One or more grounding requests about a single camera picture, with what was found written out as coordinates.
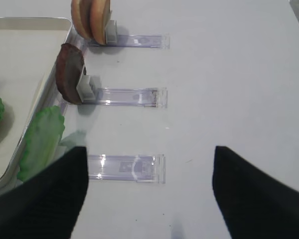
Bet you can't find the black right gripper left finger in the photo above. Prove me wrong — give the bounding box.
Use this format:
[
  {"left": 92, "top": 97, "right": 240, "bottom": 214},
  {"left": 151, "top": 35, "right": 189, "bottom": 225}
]
[{"left": 0, "top": 146, "right": 89, "bottom": 239}]

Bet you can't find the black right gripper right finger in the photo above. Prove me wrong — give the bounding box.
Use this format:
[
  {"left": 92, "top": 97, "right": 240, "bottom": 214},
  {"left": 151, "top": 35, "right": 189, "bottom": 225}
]
[{"left": 212, "top": 146, "right": 299, "bottom": 239}]

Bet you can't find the standing green lettuce leaf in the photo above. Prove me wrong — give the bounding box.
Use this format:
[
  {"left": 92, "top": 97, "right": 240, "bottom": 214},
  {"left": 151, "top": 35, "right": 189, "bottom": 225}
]
[{"left": 17, "top": 106, "right": 65, "bottom": 182}]

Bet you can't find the clear lettuce pusher track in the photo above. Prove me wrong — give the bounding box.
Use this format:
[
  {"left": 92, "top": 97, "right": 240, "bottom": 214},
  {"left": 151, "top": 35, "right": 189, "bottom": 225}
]
[{"left": 87, "top": 153, "right": 166, "bottom": 184}]

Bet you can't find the standing brown meat patty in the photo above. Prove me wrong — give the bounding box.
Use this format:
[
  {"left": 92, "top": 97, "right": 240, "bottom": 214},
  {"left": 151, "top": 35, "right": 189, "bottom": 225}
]
[{"left": 55, "top": 43, "right": 86, "bottom": 105}]

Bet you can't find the clear patty pusher track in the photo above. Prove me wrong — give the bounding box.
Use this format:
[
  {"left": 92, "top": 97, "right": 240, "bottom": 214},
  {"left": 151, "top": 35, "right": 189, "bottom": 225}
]
[{"left": 76, "top": 76, "right": 168, "bottom": 108}]

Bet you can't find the white rectangular tray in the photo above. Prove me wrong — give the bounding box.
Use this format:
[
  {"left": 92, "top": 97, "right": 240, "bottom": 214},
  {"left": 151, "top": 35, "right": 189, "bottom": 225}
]
[{"left": 0, "top": 17, "right": 72, "bottom": 195}]

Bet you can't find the clear right bun pusher track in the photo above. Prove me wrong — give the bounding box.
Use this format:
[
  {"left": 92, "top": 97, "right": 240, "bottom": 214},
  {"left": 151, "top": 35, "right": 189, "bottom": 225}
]
[{"left": 89, "top": 20, "right": 170, "bottom": 49}]

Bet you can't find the sesame bun top standing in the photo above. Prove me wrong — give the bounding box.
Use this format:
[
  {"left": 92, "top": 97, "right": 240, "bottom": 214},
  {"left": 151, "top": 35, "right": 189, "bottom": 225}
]
[{"left": 71, "top": 0, "right": 93, "bottom": 40}]

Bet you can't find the right clear plastic rail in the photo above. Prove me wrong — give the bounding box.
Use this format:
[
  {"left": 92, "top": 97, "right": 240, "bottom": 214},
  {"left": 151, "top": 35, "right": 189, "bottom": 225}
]
[{"left": 12, "top": 32, "right": 90, "bottom": 192}]

